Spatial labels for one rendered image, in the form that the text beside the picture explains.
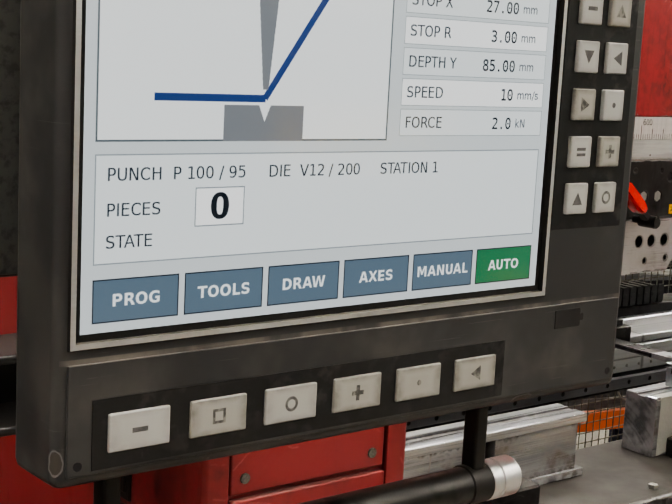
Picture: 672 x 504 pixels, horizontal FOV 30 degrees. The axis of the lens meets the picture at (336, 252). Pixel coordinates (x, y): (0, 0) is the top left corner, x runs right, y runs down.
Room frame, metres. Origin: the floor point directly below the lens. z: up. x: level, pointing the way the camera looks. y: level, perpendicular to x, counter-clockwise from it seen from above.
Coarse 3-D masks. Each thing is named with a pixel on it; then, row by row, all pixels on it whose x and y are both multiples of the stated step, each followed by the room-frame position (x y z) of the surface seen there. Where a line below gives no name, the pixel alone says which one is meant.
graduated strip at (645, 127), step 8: (640, 120) 1.80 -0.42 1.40; (648, 120) 1.81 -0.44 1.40; (656, 120) 1.82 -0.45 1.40; (664, 120) 1.83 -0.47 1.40; (640, 128) 1.80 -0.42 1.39; (648, 128) 1.81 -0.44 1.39; (656, 128) 1.82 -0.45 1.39; (664, 128) 1.83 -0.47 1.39; (640, 136) 1.80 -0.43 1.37; (648, 136) 1.81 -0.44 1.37; (656, 136) 1.82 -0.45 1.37; (664, 136) 1.83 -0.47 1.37
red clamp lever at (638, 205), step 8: (632, 184) 1.73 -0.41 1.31; (632, 192) 1.73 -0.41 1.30; (632, 200) 1.74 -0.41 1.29; (640, 200) 1.74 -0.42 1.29; (632, 208) 1.75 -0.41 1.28; (640, 208) 1.74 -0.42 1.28; (640, 216) 1.77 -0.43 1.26; (648, 216) 1.76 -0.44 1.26; (656, 216) 1.76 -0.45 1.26; (640, 224) 1.77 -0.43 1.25; (648, 224) 1.76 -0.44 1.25; (656, 224) 1.76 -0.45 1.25
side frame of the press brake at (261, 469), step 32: (0, 288) 1.47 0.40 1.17; (0, 320) 1.47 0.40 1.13; (0, 448) 1.47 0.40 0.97; (288, 448) 1.17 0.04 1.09; (320, 448) 1.19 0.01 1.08; (352, 448) 1.22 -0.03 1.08; (384, 448) 1.25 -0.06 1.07; (0, 480) 1.47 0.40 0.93; (32, 480) 1.39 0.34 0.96; (128, 480) 1.22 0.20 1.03; (160, 480) 1.17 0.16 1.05; (192, 480) 1.12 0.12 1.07; (224, 480) 1.12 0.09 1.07; (256, 480) 1.14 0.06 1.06; (288, 480) 1.17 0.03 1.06; (320, 480) 1.20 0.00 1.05; (352, 480) 1.21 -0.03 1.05; (384, 480) 1.24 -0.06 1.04
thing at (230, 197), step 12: (204, 192) 0.67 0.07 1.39; (216, 192) 0.67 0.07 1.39; (228, 192) 0.68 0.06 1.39; (240, 192) 0.68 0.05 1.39; (204, 204) 0.67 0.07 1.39; (216, 204) 0.67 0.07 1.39; (228, 204) 0.68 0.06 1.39; (240, 204) 0.68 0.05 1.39; (204, 216) 0.67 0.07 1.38; (216, 216) 0.67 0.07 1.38; (228, 216) 0.68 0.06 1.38; (240, 216) 0.68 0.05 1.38
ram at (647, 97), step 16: (656, 0) 1.80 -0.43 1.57; (656, 16) 1.81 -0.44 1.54; (656, 32) 1.81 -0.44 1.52; (656, 48) 1.81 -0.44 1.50; (640, 64) 1.79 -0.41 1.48; (656, 64) 1.81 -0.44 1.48; (640, 80) 1.79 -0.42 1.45; (656, 80) 1.81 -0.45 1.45; (640, 96) 1.79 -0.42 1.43; (656, 96) 1.82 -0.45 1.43; (640, 112) 1.80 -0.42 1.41; (656, 112) 1.82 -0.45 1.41; (640, 144) 1.80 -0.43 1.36; (656, 144) 1.82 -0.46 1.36
